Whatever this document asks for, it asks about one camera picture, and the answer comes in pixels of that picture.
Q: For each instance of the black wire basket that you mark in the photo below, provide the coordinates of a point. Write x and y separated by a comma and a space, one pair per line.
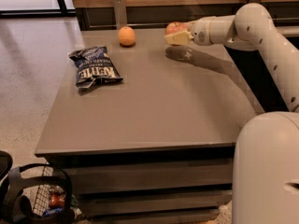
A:
36, 194

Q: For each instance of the orange fruit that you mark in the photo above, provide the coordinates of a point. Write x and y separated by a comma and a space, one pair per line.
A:
126, 36

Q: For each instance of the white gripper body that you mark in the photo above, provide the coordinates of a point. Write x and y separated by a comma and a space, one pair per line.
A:
200, 32

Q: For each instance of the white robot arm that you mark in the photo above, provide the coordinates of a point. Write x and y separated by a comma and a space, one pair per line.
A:
266, 160

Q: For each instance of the blue Kettle chips bag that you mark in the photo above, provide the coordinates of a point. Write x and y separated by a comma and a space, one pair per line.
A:
94, 67

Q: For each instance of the red apple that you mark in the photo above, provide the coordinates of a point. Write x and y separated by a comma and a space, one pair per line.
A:
175, 27

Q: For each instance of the left metal bracket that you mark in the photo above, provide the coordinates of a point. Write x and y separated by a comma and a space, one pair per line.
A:
120, 13

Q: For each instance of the black chair edge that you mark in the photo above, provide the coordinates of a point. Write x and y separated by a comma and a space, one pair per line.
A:
5, 163

